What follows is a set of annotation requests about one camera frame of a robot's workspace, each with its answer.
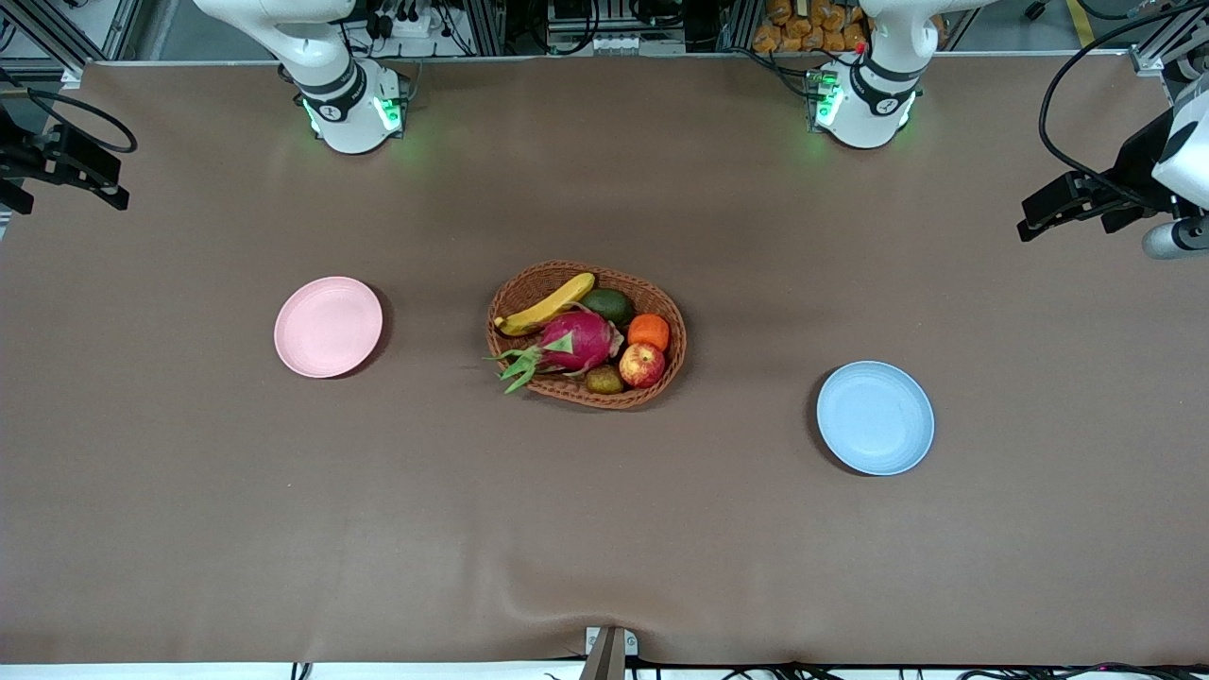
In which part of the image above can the yellow banana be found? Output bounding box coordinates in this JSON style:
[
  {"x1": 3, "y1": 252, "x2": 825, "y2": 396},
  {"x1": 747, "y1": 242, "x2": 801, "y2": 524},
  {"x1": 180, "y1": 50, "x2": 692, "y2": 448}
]
[{"x1": 494, "y1": 272, "x2": 597, "y2": 337}]

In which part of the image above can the orange fruit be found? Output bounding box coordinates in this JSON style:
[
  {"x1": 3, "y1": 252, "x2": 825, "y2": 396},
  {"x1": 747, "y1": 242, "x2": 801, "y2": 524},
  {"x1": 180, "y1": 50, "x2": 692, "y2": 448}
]
[{"x1": 627, "y1": 313, "x2": 672, "y2": 353}]

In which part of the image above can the brown table mat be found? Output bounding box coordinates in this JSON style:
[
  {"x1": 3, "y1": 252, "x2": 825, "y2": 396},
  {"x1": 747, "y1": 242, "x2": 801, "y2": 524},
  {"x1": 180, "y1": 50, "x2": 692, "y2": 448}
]
[{"x1": 0, "y1": 57, "x2": 1209, "y2": 667}]

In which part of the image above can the brown wicker basket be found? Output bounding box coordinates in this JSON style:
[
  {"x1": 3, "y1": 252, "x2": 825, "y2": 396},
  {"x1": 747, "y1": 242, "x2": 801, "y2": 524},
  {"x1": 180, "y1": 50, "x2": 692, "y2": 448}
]
[{"x1": 485, "y1": 261, "x2": 688, "y2": 411}]

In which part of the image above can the pink dragon fruit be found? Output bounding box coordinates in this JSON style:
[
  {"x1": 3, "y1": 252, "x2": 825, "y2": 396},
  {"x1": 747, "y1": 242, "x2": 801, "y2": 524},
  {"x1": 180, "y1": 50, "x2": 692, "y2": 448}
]
[{"x1": 485, "y1": 310, "x2": 626, "y2": 396}]

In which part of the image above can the aluminium frame post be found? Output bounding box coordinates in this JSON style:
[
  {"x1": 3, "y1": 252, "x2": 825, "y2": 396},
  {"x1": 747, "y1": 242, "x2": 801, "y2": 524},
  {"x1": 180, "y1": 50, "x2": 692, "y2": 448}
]
[
  {"x1": 720, "y1": 0, "x2": 761, "y2": 53},
  {"x1": 469, "y1": 0, "x2": 508, "y2": 58}
]

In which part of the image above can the bag of orange fruit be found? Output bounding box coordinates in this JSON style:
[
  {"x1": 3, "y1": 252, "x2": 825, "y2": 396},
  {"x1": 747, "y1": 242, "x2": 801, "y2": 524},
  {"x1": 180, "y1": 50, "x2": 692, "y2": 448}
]
[{"x1": 751, "y1": 0, "x2": 868, "y2": 55}]

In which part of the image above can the blue plate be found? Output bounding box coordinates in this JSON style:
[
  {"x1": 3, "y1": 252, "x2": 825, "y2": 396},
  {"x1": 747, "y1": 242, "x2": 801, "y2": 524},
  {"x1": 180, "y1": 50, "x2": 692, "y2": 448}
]
[{"x1": 816, "y1": 360, "x2": 936, "y2": 477}]

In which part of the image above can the white power strip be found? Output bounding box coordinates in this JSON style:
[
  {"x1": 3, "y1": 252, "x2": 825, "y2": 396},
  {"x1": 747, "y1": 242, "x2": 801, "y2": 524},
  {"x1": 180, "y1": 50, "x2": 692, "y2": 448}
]
[{"x1": 364, "y1": 0, "x2": 473, "y2": 58}]

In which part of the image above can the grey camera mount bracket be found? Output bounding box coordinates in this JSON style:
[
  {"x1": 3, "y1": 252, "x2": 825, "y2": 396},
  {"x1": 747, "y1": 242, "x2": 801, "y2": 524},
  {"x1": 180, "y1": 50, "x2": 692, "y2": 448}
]
[{"x1": 578, "y1": 625, "x2": 639, "y2": 680}]

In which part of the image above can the green avocado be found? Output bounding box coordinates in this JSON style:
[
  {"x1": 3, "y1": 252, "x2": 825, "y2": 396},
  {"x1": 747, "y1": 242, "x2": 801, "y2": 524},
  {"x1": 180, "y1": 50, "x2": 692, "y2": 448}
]
[{"x1": 579, "y1": 288, "x2": 637, "y2": 330}]

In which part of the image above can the aluminium frame profile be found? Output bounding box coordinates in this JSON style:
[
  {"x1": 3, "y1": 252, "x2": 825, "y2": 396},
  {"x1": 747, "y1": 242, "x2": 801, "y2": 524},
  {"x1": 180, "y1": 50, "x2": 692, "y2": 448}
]
[
  {"x1": 0, "y1": 0, "x2": 143, "y2": 86},
  {"x1": 1129, "y1": 0, "x2": 1209, "y2": 105}
]

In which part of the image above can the red apple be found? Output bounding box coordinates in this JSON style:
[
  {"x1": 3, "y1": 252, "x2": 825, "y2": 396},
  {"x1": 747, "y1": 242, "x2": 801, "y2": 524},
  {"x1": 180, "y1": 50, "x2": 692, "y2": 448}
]
[{"x1": 619, "y1": 342, "x2": 667, "y2": 389}]

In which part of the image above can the pink plate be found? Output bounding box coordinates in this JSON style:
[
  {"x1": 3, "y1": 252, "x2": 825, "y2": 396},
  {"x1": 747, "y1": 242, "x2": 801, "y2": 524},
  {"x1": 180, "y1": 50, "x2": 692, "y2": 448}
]
[{"x1": 274, "y1": 276, "x2": 384, "y2": 380}]

